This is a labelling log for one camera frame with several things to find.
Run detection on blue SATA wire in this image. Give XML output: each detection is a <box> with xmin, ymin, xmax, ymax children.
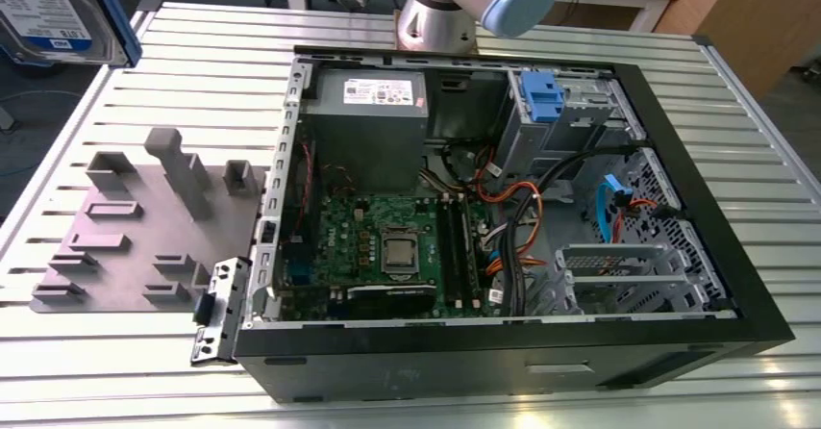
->
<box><xmin>595</xmin><ymin>174</ymin><xmax>627</xmax><ymax>245</ymax></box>

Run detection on coloured power wire with connector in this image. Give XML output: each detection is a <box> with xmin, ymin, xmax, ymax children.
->
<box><xmin>611</xmin><ymin>196</ymin><xmax>684</xmax><ymax>245</ymax></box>

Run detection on hard disk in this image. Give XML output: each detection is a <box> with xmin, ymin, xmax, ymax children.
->
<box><xmin>0</xmin><ymin>0</ymin><xmax>143</xmax><ymax>69</ymax></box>

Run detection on grey metal disk bay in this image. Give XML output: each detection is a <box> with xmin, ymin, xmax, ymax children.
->
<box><xmin>550</xmin><ymin>243</ymin><xmax>712</xmax><ymax>315</ymax></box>

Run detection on metal CPU socket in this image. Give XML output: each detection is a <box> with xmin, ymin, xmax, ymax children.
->
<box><xmin>375</xmin><ymin>225</ymin><xmax>428</xmax><ymax>284</ymax></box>

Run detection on green motherboard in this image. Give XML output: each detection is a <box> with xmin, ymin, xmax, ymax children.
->
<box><xmin>274</xmin><ymin>192</ymin><xmax>507</xmax><ymax>319</ymax></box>

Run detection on silver CPU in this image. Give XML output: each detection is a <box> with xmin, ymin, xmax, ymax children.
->
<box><xmin>382</xmin><ymin>236</ymin><xmax>422</xmax><ymax>274</ymax></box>

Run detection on grey power supply unit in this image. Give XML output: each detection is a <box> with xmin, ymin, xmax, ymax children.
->
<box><xmin>299</xmin><ymin>66</ymin><xmax>428</xmax><ymax>197</ymax></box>

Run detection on black RAM slot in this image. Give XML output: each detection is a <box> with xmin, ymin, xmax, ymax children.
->
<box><xmin>455</xmin><ymin>192</ymin><xmax>483</xmax><ymax>305</ymax></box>
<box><xmin>438</xmin><ymin>192</ymin><xmax>467</xmax><ymax>308</ymax></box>

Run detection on black graphics card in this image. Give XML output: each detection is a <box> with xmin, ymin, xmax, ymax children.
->
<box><xmin>325</xmin><ymin>282</ymin><xmax>440</xmax><ymax>319</ymax></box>

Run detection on grey metal drive cage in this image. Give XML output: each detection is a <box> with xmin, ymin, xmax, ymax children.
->
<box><xmin>495</xmin><ymin>67</ymin><xmax>646</xmax><ymax>180</ymax></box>

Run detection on blue plastic drive latch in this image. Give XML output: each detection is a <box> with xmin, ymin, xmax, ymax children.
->
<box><xmin>519</xmin><ymin>70</ymin><xmax>566</xmax><ymax>123</ymax></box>

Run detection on black open PC case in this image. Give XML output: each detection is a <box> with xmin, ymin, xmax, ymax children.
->
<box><xmin>230</xmin><ymin>43</ymin><xmax>796</xmax><ymax>391</ymax></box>

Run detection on grey parts rack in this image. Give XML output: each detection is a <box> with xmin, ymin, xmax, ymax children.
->
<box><xmin>27</xmin><ymin>128</ymin><xmax>270</xmax><ymax>315</ymax></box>

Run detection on brown wooden cabinet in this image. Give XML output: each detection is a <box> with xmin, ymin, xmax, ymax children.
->
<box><xmin>659</xmin><ymin>0</ymin><xmax>821</xmax><ymax>108</ymax></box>

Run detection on yellow black power wires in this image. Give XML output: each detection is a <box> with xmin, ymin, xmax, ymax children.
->
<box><xmin>419</xmin><ymin>168</ymin><xmax>466</xmax><ymax>194</ymax></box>

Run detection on thin red wire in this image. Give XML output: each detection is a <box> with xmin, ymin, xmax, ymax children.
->
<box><xmin>294</xmin><ymin>142</ymin><xmax>321</xmax><ymax>238</ymax></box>

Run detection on orange power wire bundle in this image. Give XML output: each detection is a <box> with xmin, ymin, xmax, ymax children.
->
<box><xmin>472</xmin><ymin>178</ymin><xmax>547</xmax><ymax>286</ymax></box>

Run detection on black cable bundle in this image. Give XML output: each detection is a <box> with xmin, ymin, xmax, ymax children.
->
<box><xmin>492</xmin><ymin>142</ymin><xmax>642</xmax><ymax>315</ymax></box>

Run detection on grey hinged card bracket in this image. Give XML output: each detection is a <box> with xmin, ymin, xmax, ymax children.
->
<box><xmin>189</xmin><ymin>255</ymin><xmax>253</xmax><ymax>367</ymax></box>

